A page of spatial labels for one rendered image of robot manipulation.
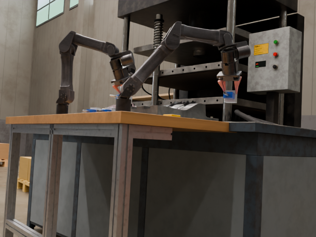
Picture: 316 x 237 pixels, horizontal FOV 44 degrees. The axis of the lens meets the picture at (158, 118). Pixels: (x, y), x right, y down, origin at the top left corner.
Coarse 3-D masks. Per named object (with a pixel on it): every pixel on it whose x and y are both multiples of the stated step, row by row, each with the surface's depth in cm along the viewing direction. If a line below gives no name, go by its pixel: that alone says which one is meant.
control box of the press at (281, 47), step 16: (272, 32) 252; (288, 32) 244; (256, 48) 260; (272, 48) 251; (288, 48) 243; (256, 64) 259; (272, 64) 250; (288, 64) 242; (256, 80) 258; (272, 80) 249; (288, 80) 242; (272, 96) 254; (272, 112) 253
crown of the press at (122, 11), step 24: (120, 0) 350; (144, 0) 325; (168, 0) 304; (192, 0) 301; (216, 0) 298; (240, 0) 295; (264, 0) 293; (288, 0) 304; (144, 24) 370; (168, 24) 366; (192, 24) 325; (216, 24) 358
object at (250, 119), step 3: (240, 111) 236; (237, 114) 236; (240, 114) 231; (243, 114) 228; (243, 117) 226; (246, 117) 221; (249, 117) 218; (249, 120) 217; (252, 120) 213; (255, 120) 209; (258, 120) 208
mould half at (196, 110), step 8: (176, 104) 232; (192, 104) 220; (200, 104) 221; (144, 112) 205; (152, 112) 200; (160, 112) 199; (168, 112) 203; (176, 112) 207; (184, 112) 212; (192, 112) 216; (200, 112) 221; (216, 120) 230
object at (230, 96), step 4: (224, 92) 171; (228, 92) 175; (232, 92) 174; (224, 96) 176; (228, 96) 175; (232, 96) 174; (236, 96) 179; (224, 100) 180; (228, 100) 179; (232, 100) 178; (236, 100) 180
